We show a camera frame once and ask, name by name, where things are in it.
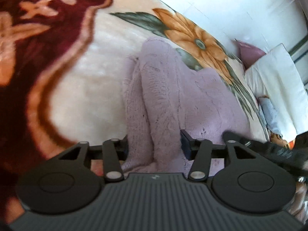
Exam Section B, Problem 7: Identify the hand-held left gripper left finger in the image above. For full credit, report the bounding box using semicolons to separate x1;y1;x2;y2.
58;135;130;183

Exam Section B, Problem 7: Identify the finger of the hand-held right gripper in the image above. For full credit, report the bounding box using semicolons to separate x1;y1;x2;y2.
222;131;271;155

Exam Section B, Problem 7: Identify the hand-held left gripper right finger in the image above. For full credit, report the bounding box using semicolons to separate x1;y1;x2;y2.
180;129;257;182

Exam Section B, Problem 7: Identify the lilac knit sweater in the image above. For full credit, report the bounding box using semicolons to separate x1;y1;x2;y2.
120;37;252;174

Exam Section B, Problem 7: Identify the blue striped cloth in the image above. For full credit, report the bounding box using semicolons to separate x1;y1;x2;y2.
259;96;283;135

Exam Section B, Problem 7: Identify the white pillow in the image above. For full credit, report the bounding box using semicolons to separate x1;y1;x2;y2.
245;43;308;136

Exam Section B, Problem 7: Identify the floral plush blanket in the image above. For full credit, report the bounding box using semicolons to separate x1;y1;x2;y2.
0;0;272;171

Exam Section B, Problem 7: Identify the pink pillow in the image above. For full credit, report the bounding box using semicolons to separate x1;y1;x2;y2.
234;38;267;71

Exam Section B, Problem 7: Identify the dark window frame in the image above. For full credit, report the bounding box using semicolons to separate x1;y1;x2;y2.
288;30;308;62

